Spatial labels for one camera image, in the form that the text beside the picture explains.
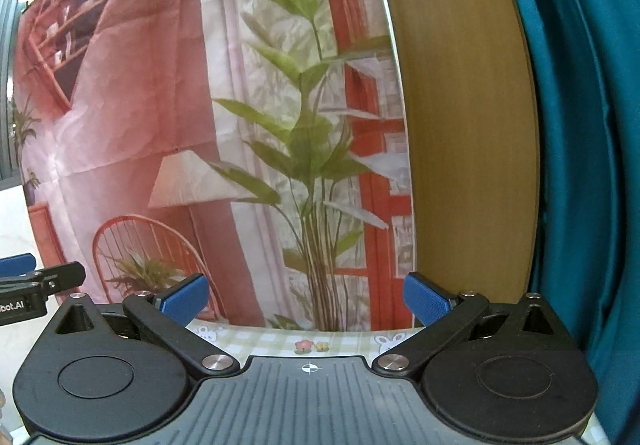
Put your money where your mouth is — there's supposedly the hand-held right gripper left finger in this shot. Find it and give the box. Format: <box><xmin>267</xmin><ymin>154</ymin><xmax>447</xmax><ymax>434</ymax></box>
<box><xmin>48</xmin><ymin>273</ymin><xmax>242</xmax><ymax>381</ymax></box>

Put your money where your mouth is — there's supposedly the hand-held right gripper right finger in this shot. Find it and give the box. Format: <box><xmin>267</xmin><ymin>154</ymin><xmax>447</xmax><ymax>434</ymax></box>
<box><xmin>371</xmin><ymin>271</ymin><xmax>577</xmax><ymax>381</ymax></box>

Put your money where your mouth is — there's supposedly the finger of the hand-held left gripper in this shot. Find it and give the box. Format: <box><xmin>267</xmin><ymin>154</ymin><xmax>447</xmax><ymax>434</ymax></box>
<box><xmin>0</xmin><ymin>261</ymin><xmax>87</xmax><ymax>302</ymax></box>
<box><xmin>0</xmin><ymin>253</ymin><xmax>36</xmax><ymax>280</ymax></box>

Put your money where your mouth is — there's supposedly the checked printed tablecloth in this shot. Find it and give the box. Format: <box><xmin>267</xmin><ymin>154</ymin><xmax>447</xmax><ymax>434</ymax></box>
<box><xmin>185</xmin><ymin>320</ymin><xmax>608</xmax><ymax>445</ymax></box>

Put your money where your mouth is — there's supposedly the printed backdrop cloth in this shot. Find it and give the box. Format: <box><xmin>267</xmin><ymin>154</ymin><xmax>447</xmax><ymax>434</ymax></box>
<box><xmin>14</xmin><ymin>0</ymin><xmax>417</xmax><ymax>332</ymax></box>

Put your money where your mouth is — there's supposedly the wooden panel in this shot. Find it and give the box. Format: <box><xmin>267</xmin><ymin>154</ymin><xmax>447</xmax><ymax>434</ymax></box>
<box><xmin>369</xmin><ymin>0</ymin><xmax>541</xmax><ymax>332</ymax></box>

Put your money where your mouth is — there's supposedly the teal curtain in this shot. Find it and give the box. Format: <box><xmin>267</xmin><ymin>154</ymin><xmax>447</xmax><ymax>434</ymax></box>
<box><xmin>487</xmin><ymin>0</ymin><xmax>640</xmax><ymax>445</ymax></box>

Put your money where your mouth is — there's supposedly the dark window frame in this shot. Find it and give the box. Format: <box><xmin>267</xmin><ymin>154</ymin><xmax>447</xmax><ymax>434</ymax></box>
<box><xmin>0</xmin><ymin>0</ymin><xmax>93</xmax><ymax>182</ymax></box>

